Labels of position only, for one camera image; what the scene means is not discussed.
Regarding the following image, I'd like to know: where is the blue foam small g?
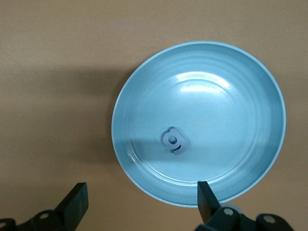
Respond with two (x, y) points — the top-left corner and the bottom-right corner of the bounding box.
(161, 127), (188, 156)

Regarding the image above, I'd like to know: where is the blue round plate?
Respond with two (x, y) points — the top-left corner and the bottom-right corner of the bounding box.
(111, 41), (287, 208)

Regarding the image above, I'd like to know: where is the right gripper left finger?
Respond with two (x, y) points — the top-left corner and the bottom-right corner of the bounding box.
(0, 182), (90, 231)

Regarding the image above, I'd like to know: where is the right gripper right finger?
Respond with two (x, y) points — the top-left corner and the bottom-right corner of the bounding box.
(194, 180), (295, 231)

